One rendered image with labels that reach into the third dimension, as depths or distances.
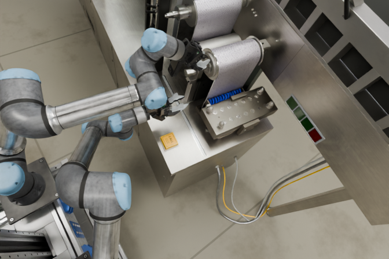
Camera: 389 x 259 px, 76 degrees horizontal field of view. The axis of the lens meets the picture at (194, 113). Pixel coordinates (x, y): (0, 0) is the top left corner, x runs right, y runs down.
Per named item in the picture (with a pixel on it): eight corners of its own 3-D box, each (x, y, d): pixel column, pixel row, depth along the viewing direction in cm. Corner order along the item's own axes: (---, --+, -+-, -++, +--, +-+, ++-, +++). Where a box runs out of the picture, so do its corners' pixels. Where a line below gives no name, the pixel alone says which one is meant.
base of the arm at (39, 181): (15, 213, 110) (4, 210, 101) (3, 183, 114) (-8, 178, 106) (50, 193, 116) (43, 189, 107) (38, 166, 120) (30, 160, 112)
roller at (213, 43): (186, 55, 131) (190, 38, 120) (226, 43, 140) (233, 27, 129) (196, 72, 127) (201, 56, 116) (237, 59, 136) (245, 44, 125)
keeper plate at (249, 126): (235, 132, 138) (242, 124, 129) (250, 126, 142) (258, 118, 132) (238, 136, 137) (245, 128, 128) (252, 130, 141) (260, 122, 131)
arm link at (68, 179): (41, 215, 76) (85, 133, 119) (79, 216, 78) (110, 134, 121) (36, 187, 71) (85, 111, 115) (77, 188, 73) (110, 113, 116)
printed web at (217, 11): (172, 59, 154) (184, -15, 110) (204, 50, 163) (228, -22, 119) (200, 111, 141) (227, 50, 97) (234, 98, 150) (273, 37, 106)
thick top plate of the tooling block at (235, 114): (199, 113, 133) (201, 108, 127) (258, 91, 147) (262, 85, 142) (213, 139, 127) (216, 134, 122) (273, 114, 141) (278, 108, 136)
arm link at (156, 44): (135, 38, 82) (151, 20, 79) (157, 47, 92) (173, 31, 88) (143, 56, 80) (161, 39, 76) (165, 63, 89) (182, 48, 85)
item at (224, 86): (204, 101, 133) (213, 81, 117) (240, 88, 141) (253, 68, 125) (205, 102, 133) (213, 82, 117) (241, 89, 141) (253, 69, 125)
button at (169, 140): (160, 138, 130) (160, 136, 127) (172, 133, 132) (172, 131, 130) (165, 150, 127) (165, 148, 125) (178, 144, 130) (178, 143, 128)
